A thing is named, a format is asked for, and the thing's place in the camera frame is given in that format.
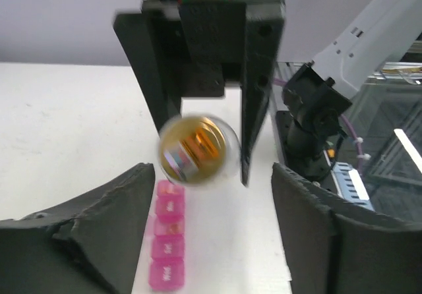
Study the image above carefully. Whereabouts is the grey slotted cable duct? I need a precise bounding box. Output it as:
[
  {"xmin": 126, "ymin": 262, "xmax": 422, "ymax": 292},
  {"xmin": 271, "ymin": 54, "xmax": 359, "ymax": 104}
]
[{"xmin": 331, "ymin": 162, "xmax": 374, "ymax": 211}]

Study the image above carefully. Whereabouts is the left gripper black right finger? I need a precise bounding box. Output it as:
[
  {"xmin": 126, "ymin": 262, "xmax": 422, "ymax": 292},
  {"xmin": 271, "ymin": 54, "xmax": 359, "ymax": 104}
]
[{"xmin": 271, "ymin": 163, "xmax": 421, "ymax": 293}]

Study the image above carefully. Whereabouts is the pink pill organizer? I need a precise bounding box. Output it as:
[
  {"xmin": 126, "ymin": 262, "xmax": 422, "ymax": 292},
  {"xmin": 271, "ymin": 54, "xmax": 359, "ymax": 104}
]
[{"xmin": 148, "ymin": 180, "xmax": 185, "ymax": 292}]

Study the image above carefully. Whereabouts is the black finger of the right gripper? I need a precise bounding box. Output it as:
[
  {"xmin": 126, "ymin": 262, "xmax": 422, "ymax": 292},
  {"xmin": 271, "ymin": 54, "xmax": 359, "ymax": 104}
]
[
  {"xmin": 113, "ymin": 13, "xmax": 181, "ymax": 131},
  {"xmin": 240, "ymin": 0, "xmax": 286, "ymax": 186}
]

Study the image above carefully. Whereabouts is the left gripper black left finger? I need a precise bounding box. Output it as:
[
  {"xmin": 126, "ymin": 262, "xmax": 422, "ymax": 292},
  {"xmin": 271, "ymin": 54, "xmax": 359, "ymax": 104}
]
[{"xmin": 1, "ymin": 163, "xmax": 156, "ymax": 293}]

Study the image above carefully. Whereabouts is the clear pill bottle orange cap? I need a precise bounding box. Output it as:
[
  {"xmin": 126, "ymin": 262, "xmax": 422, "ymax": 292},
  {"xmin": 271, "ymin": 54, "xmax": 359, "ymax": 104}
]
[{"xmin": 157, "ymin": 113, "xmax": 241, "ymax": 187}]

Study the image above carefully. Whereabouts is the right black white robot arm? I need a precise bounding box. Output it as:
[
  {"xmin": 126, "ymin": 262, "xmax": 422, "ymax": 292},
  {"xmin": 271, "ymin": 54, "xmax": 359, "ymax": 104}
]
[{"xmin": 113, "ymin": 0, "xmax": 421, "ymax": 185}]

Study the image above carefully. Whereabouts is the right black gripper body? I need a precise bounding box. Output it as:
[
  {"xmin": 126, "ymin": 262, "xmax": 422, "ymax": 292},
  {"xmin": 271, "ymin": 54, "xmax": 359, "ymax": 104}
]
[{"xmin": 141, "ymin": 0, "xmax": 245, "ymax": 98}]

